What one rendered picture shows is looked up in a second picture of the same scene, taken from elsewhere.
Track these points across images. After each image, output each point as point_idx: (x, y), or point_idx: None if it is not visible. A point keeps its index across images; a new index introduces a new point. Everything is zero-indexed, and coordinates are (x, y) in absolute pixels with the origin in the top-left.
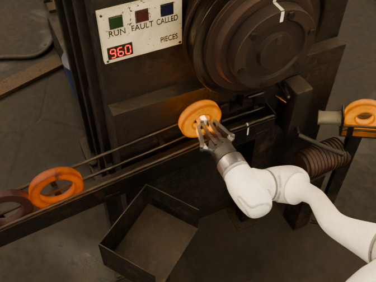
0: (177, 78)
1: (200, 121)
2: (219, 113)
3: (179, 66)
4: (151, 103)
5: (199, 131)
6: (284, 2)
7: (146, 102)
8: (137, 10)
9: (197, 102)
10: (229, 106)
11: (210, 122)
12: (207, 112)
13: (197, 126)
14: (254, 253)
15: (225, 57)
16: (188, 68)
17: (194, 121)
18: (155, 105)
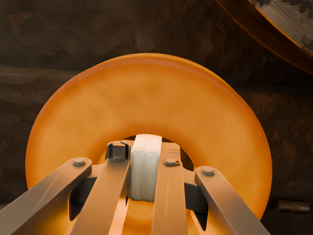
0: (146, 51)
1: (108, 143)
2: (255, 171)
3: (157, 2)
4: (15, 74)
5: (43, 190)
6: None
7: (8, 71)
8: None
9: (142, 53)
10: (312, 223)
11: (171, 174)
12: (180, 119)
13: (74, 161)
14: None
15: None
16: (187, 25)
17: (98, 152)
18: (30, 88)
